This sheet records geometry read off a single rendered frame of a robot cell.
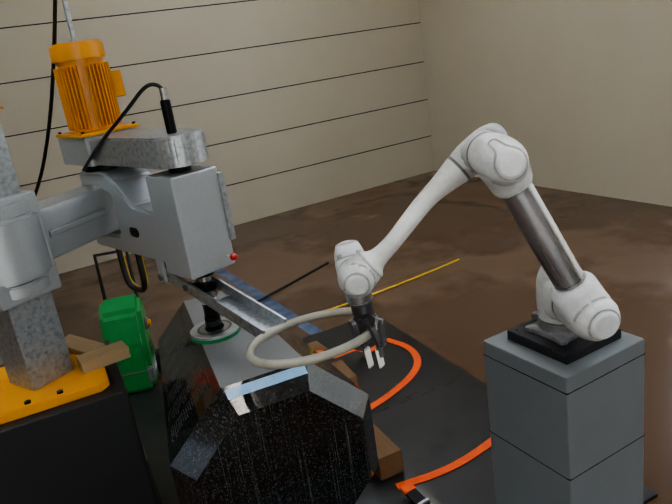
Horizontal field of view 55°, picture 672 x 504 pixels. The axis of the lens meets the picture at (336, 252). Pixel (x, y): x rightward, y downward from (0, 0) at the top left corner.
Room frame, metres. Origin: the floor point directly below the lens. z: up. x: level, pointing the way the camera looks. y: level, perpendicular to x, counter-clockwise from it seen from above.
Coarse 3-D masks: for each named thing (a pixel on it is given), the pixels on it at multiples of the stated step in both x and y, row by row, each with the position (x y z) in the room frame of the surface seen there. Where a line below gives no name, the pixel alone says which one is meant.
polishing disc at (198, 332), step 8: (224, 320) 2.66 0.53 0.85; (192, 328) 2.62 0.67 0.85; (200, 328) 2.61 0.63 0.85; (224, 328) 2.57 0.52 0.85; (232, 328) 2.56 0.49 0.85; (192, 336) 2.54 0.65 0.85; (200, 336) 2.52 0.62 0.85; (208, 336) 2.51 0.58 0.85; (216, 336) 2.50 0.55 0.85; (224, 336) 2.50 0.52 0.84
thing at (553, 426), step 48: (624, 336) 2.07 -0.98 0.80; (528, 384) 2.00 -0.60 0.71; (576, 384) 1.87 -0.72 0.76; (624, 384) 1.98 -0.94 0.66; (528, 432) 2.02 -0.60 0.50; (576, 432) 1.87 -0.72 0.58; (624, 432) 1.98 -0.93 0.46; (528, 480) 2.03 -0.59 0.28; (576, 480) 1.87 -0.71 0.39; (624, 480) 1.98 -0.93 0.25
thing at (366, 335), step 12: (324, 312) 2.33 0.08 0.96; (336, 312) 2.31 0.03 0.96; (348, 312) 2.28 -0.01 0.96; (288, 324) 2.30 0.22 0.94; (264, 336) 2.22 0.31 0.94; (360, 336) 1.95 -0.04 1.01; (252, 348) 2.11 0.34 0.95; (336, 348) 1.89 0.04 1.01; (348, 348) 1.90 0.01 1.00; (252, 360) 1.98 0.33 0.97; (264, 360) 1.94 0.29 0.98; (276, 360) 1.91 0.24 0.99; (288, 360) 1.89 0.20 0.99; (300, 360) 1.88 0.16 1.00; (312, 360) 1.87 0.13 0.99; (324, 360) 1.88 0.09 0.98
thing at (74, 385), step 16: (0, 368) 2.65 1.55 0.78; (0, 384) 2.49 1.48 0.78; (48, 384) 2.42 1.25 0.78; (64, 384) 2.40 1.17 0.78; (80, 384) 2.38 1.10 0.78; (96, 384) 2.36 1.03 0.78; (0, 400) 2.34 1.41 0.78; (16, 400) 2.32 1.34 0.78; (32, 400) 2.30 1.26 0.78; (48, 400) 2.29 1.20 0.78; (64, 400) 2.31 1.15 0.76; (0, 416) 2.22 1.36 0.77; (16, 416) 2.24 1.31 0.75
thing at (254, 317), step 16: (192, 288) 2.56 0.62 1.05; (224, 288) 2.58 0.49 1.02; (208, 304) 2.48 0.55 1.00; (224, 304) 2.42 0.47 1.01; (240, 304) 2.49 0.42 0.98; (256, 304) 2.43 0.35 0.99; (240, 320) 2.33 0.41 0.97; (256, 320) 2.37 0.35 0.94; (272, 320) 2.36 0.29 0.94; (256, 336) 2.26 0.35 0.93; (272, 336) 2.27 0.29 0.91
